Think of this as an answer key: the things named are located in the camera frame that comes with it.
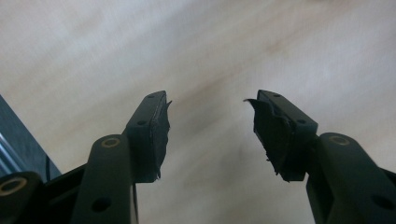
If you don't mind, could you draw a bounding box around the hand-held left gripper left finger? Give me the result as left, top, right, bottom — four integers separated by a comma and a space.
70, 90, 173, 224

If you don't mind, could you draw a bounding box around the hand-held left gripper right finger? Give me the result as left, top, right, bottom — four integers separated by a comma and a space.
243, 89, 396, 224

